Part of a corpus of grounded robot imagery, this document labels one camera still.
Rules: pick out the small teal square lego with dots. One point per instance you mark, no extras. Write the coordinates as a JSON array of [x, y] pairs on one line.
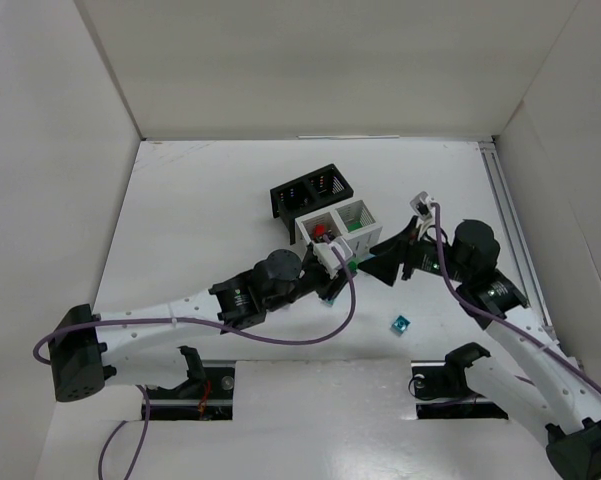
[[400, 325]]

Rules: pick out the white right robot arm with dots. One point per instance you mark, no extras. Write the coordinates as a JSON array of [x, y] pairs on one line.
[[553, 400]]

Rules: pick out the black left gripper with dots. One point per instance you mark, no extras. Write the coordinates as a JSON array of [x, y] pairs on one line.
[[325, 284]]

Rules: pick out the aluminium rail right edge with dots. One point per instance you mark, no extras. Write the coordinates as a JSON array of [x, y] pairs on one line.
[[511, 225]]

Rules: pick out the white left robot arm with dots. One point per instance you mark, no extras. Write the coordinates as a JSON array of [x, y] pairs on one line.
[[154, 345]]

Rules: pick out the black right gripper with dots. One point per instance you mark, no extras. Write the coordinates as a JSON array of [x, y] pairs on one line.
[[409, 255]]

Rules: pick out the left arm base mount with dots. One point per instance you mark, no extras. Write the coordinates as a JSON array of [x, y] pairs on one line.
[[210, 399]]

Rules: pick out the white two-slot container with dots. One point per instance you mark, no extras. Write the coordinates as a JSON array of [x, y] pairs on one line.
[[334, 218]]

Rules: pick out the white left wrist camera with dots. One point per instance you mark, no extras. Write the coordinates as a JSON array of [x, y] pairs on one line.
[[332, 255]]

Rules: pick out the green lego brick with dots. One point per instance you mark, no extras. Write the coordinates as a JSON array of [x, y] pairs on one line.
[[354, 224]]

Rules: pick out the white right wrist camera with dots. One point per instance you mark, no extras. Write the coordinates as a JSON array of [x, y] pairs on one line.
[[422, 204]]

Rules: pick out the black two-slot container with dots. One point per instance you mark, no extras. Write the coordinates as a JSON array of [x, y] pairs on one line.
[[314, 190]]

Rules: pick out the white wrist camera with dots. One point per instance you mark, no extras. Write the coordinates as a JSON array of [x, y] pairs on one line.
[[422, 204], [332, 255]]

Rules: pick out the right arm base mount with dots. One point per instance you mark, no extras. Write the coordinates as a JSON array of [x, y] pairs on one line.
[[440, 395]]

